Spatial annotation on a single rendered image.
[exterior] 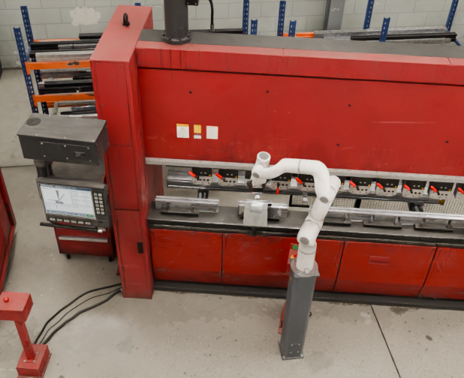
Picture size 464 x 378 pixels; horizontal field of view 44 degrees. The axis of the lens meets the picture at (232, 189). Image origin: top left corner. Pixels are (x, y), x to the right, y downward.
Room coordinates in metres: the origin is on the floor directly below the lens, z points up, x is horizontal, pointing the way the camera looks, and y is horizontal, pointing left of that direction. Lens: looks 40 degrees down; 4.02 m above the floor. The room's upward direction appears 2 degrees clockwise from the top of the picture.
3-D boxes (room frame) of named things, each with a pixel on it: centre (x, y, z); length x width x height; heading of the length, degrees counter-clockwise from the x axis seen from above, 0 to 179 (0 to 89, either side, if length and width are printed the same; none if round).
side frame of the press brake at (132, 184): (3.64, 0.77, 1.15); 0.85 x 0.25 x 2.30; 178
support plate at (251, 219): (3.28, -0.19, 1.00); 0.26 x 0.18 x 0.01; 178
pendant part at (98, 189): (2.90, 1.04, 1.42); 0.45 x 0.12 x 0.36; 84
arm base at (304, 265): (2.76, -0.53, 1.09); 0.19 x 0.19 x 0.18
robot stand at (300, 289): (2.76, -0.53, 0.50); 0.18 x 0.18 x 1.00; 9
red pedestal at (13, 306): (2.52, 1.49, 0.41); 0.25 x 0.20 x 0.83; 178
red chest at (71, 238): (3.84, 1.29, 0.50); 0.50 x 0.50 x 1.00; 88
